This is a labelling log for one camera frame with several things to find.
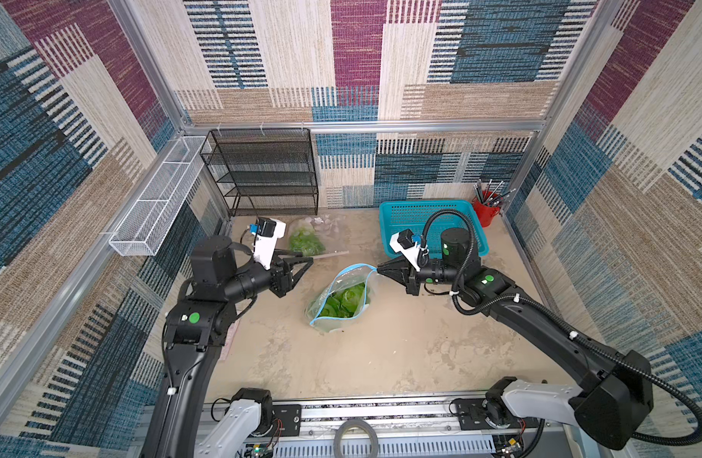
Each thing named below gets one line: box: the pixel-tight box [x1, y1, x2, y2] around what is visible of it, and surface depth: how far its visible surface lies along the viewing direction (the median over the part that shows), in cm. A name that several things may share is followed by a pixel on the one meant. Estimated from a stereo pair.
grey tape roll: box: [334, 418, 379, 458], surface depth 72 cm
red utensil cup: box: [472, 190, 501, 228], surface depth 111 cm
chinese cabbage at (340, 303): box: [318, 286, 354, 318], surface depth 80 cm
